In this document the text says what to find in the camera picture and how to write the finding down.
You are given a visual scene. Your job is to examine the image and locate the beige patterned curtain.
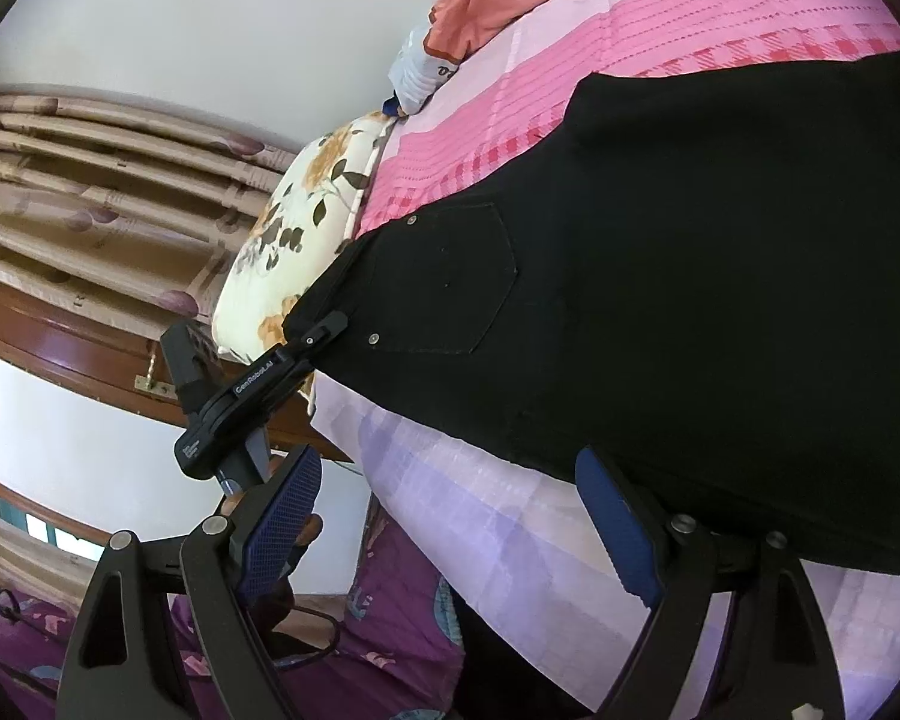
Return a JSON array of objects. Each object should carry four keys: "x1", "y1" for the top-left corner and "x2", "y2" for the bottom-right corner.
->
[{"x1": 0, "y1": 86, "x2": 301, "y2": 323}]

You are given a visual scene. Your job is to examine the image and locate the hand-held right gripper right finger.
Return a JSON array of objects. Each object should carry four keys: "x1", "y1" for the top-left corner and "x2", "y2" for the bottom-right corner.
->
[{"x1": 576, "y1": 446, "x2": 845, "y2": 720}]

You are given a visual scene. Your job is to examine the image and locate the brown wooden door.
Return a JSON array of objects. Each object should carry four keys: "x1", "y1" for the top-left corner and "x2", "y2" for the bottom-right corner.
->
[{"x1": 0, "y1": 270, "x2": 353, "y2": 466}]

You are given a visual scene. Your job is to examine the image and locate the black pants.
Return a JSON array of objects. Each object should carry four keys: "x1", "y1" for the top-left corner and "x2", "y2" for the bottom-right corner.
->
[{"x1": 281, "y1": 37, "x2": 900, "y2": 578}]

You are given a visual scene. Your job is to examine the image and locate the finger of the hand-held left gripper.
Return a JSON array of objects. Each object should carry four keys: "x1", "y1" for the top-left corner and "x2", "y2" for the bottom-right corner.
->
[{"x1": 300, "y1": 313, "x2": 347, "y2": 352}]

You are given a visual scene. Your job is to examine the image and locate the black cable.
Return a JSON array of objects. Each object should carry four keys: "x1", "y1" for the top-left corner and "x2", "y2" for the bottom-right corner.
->
[
  {"x1": 270, "y1": 604, "x2": 344, "y2": 665},
  {"x1": 0, "y1": 586, "x2": 68, "y2": 635}
]

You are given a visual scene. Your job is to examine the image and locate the pink patterned bed sheet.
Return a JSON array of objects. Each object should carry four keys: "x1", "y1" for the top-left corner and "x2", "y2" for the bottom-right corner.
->
[{"x1": 356, "y1": 0, "x2": 900, "y2": 241}]

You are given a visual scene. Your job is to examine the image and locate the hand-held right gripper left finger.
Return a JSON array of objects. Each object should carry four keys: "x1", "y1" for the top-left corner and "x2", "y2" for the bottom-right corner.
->
[{"x1": 56, "y1": 446, "x2": 323, "y2": 720}]

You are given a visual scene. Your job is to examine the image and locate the floral cream pillow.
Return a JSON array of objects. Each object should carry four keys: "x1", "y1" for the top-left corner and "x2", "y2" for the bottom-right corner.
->
[{"x1": 211, "y1": 111, "x2": 402, "y2": 365}]

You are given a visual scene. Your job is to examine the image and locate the purple printed cloth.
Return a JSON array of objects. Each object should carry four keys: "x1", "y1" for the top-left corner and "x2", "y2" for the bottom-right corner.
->
[{"x1": 0, "y1": 510, "x2": 466, "y2": 720}]

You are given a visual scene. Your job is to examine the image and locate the window with wooden frame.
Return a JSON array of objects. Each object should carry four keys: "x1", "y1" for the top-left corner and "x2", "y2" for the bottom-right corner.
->
[{"x1": 0, "y1": 465, "x2": 117, "y2": 563}]

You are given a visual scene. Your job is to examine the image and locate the lavender checked sheet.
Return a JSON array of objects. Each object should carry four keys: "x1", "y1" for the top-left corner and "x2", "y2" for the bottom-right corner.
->
[{"x1": 311, "y1": 371, "x2": 900, "y2": 720}]

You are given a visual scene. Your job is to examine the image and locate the brass door latch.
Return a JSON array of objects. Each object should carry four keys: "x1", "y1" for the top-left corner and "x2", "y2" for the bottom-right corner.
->
[{"x1": 133, "y1": 349, "x2": 177, "y2": 395}]

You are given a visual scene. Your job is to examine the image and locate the person's left hand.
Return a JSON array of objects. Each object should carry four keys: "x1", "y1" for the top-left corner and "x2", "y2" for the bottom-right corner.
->
[{"x1": 289, "y1": 514, "x2": 325, "y2": 578}]

